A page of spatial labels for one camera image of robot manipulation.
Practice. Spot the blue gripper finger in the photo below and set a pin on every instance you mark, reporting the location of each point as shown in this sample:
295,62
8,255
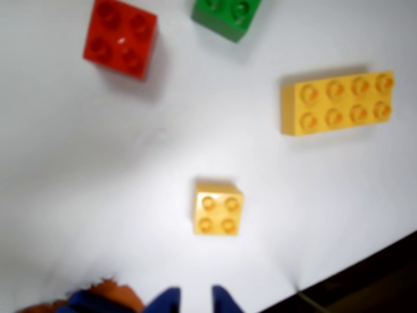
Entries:
169,303
224,303

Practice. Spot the yellow 2x2 block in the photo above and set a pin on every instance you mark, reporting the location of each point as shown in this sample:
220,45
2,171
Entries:
216,212

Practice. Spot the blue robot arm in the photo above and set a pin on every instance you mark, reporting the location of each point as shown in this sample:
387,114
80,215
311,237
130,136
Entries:
81,301

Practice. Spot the yellow 2x4 block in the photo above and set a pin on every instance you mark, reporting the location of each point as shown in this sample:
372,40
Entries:
335,104

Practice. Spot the red 2x2 block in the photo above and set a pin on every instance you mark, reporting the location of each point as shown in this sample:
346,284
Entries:
117,39

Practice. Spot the green 2x4 block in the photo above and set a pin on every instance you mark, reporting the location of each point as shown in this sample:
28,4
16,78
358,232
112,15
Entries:
224,16

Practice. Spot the brown tape patch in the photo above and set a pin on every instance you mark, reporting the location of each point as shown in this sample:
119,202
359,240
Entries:
114,293

